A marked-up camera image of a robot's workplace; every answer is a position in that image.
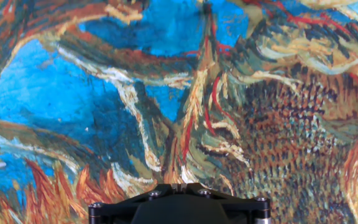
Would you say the sunflower painting tablecloth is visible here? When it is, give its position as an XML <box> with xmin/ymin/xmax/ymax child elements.
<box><xmin>0</xmin><ymin>0</ymin><xmax>358</xmax><ymax>224</ymax></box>

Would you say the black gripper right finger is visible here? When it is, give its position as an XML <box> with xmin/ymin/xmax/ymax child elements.
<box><xmin>178</xmin><ymin>182</ymin><xmax>272</xmax><ymax>224</ymax></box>

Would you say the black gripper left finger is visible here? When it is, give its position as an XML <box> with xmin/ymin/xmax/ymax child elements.
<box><xmin>88</xmin><ymin>182</ymin><xmax>180</xmax><ymax>224</ymax></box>

